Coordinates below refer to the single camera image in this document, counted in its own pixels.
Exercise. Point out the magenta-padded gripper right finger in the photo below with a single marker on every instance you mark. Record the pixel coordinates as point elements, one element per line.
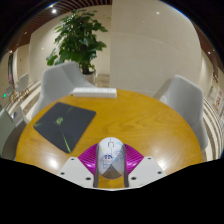
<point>146,168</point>

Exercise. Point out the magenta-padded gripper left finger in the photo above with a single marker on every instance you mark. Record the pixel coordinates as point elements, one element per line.
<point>75,168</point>

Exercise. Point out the white printed computer mouse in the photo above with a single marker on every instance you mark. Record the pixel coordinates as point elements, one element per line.
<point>110,156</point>

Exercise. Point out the black green-striped mouse pad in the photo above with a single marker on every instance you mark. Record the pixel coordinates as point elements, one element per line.
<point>63,125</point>

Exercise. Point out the grey floor-standing kiosk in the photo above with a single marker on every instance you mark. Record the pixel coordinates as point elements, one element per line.
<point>7,131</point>

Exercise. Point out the white power strip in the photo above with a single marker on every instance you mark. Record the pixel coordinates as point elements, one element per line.
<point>94,92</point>

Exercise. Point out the light grey shell chair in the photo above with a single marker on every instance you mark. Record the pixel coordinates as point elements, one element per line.
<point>55,81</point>
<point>185,100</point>

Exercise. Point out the white plant pot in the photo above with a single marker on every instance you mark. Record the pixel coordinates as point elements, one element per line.
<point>90,77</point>

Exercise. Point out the colourful standing poster board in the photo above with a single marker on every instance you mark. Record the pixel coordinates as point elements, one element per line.
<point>217,98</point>

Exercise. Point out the small white wooden-legged chair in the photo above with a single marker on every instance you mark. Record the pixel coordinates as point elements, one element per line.
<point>22,83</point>

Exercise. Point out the large green leafy plant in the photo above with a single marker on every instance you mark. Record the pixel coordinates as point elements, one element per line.
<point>80,38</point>

